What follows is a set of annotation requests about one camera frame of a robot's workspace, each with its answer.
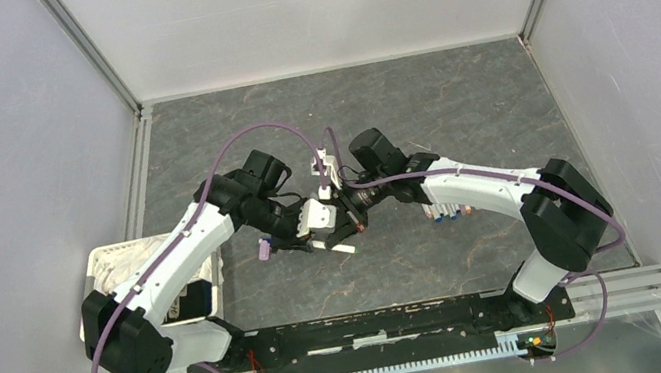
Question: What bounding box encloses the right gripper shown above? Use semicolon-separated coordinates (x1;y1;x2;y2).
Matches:
315;169;398;249

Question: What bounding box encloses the pink pen cap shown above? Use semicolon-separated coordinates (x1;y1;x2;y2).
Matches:
258;238;272;262

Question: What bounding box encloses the green cap marker pen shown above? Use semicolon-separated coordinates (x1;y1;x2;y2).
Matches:
311;240;357;254

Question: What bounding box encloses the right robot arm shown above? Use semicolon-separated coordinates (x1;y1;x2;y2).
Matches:
311;128;625;325

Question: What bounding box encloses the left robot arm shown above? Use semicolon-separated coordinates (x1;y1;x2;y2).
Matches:
81;148;342;373

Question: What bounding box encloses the white plastic basket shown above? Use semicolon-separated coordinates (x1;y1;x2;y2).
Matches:
64;224;234;350

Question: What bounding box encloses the black item in basket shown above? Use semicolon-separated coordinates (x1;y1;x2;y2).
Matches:
163;279;218;325

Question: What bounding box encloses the white cloth in basket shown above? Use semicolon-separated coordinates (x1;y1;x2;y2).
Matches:
79;228;229;321

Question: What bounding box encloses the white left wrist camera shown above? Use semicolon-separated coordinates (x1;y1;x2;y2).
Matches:
297;198;337;238

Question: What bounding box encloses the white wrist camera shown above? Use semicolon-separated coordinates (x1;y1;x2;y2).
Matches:
297;198;337;238
311;148;342;199

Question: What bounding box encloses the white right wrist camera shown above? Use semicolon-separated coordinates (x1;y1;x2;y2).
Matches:
311;148;342;199

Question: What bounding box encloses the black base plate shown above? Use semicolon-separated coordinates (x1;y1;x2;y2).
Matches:
213;287;576;373

